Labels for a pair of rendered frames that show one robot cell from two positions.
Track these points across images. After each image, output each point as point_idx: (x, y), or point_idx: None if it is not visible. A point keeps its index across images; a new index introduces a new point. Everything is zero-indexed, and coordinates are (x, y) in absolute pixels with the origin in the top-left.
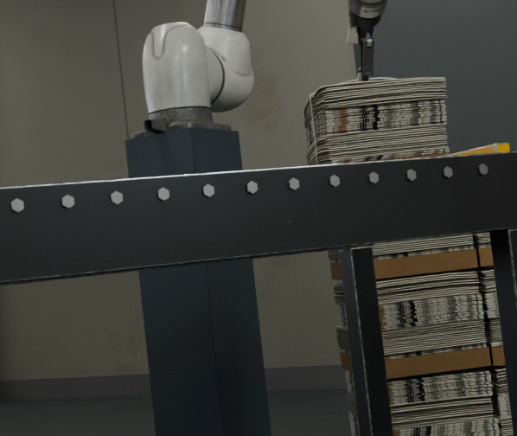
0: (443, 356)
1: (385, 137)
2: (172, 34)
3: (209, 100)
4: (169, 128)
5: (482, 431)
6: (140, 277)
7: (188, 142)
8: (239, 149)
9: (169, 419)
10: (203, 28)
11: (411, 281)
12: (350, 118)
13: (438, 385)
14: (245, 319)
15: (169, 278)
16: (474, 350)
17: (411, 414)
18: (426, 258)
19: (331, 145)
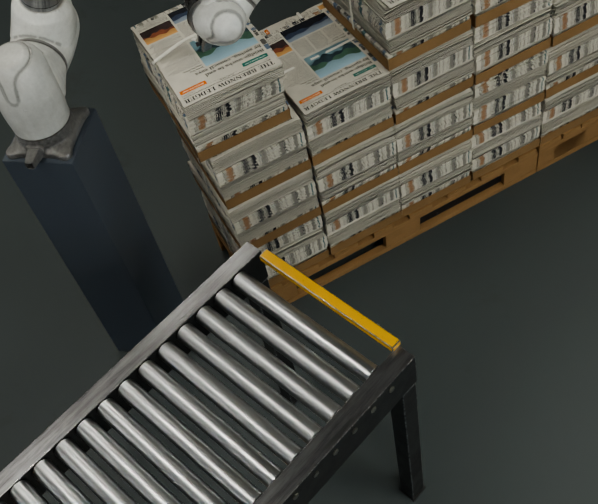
0: (290, 223)
1: (236, 118)
2: (21, 81)
3: (67, 106)
4: (46, 156)
5: (317, 245)
6: (50, 237)
7: (72, 172)
8: (100, 120)
9: (101, 301)
10: (25, 12)
11: (265, 195)
12: (207, 117)
13: (288, 236)
14: (138, 228)
15: (78, 241)
16: (310, 212)
17: None
18: (275, 177)
19: (195, 139)
